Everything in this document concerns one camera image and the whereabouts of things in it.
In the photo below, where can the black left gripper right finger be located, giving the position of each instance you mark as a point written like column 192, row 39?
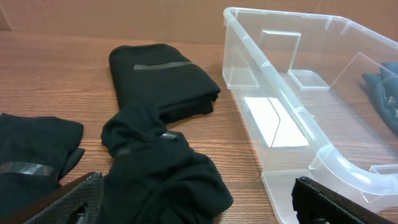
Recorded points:
column 317, row 204

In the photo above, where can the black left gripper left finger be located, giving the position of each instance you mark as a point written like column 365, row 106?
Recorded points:
column 78, row 202

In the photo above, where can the folded black garment with tape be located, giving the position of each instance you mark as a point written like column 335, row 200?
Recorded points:
column 160, row 74

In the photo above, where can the clear plastic storage bin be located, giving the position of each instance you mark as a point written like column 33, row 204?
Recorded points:
column 297, row 81

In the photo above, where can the folded blue jeans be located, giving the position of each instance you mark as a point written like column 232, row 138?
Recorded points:
column 382, row 91

